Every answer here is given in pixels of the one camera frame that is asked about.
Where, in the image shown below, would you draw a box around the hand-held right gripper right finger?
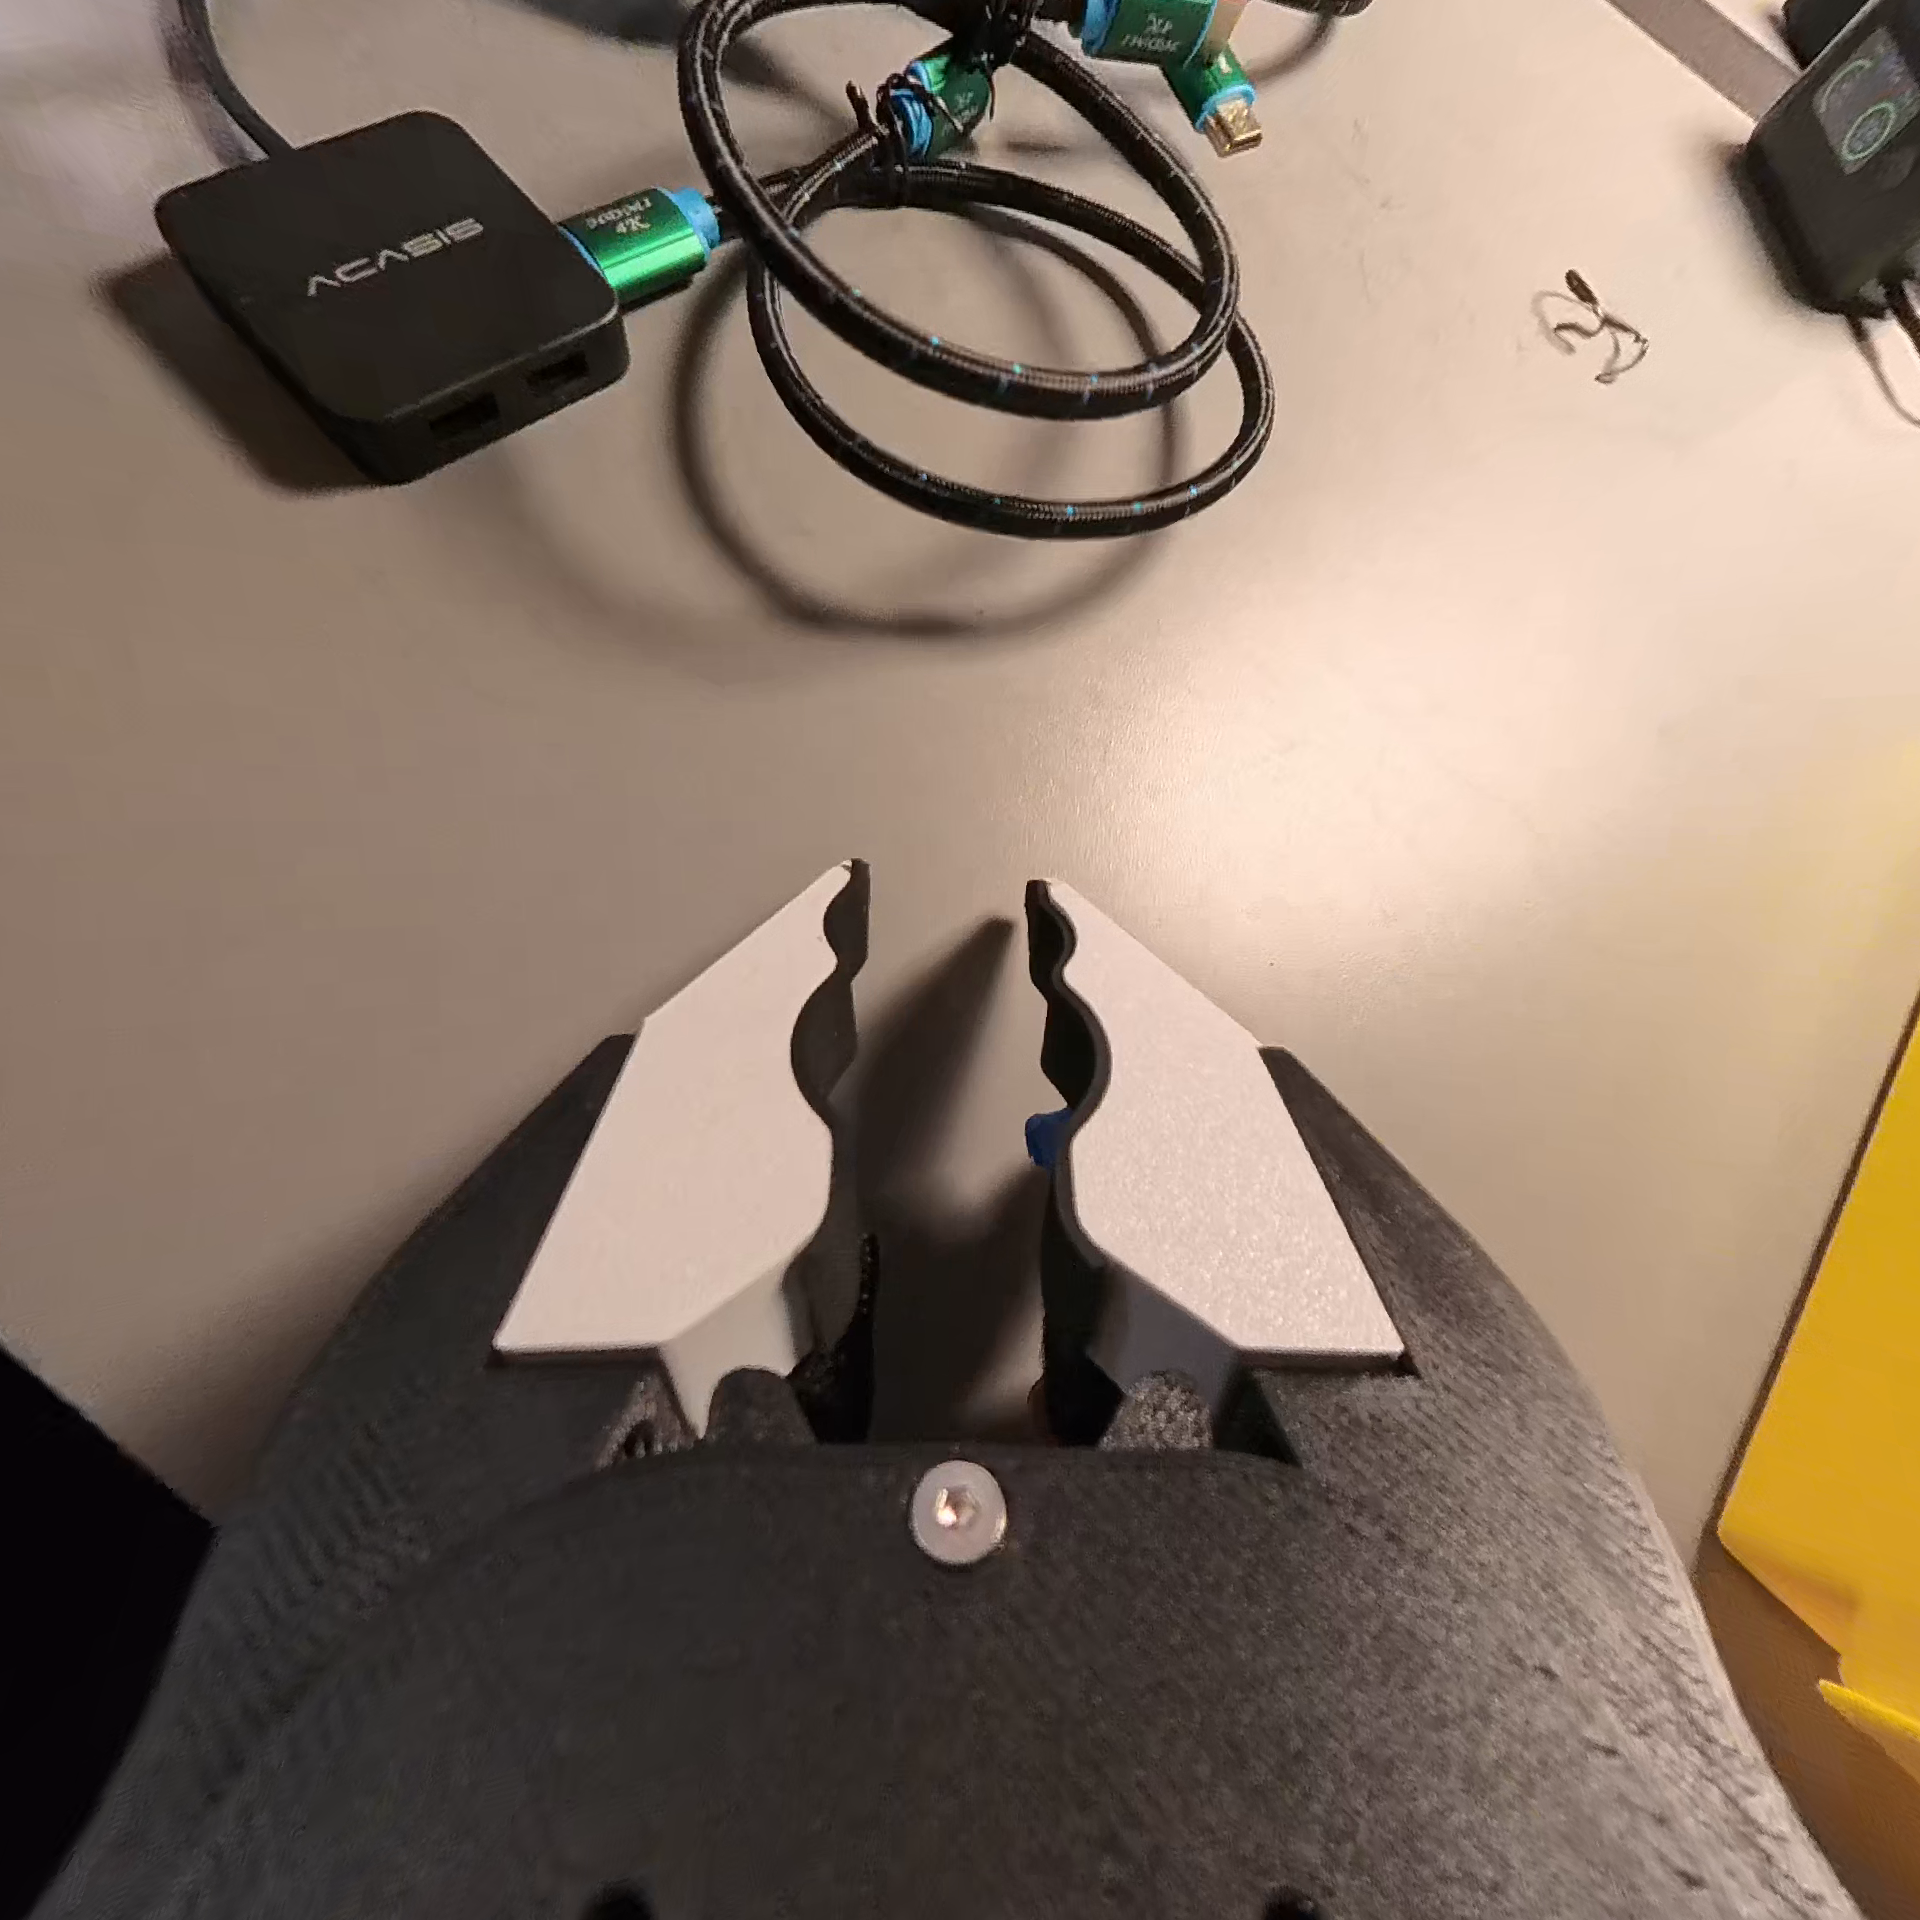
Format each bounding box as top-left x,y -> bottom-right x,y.
1024,878 -> 1408,1423

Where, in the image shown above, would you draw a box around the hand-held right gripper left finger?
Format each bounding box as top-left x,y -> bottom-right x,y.
490,861 -> 874,1432

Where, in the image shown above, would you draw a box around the yellow plastic bin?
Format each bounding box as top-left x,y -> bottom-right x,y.
1717,991 -> 1920,1787

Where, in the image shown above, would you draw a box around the braided hdmi cable green plugs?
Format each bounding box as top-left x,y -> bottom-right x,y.
679,0 -> 1373,423
558,38 -> 1277,542

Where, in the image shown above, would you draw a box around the black square hub with cable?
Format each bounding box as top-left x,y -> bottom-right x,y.
153,0 -> 629,485

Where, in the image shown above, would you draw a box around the black twist tie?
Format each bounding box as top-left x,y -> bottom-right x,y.
1533,271 -> 1652,386

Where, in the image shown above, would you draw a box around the grey power bank with display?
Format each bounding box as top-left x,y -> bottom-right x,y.
1745,0 -> 1920,318

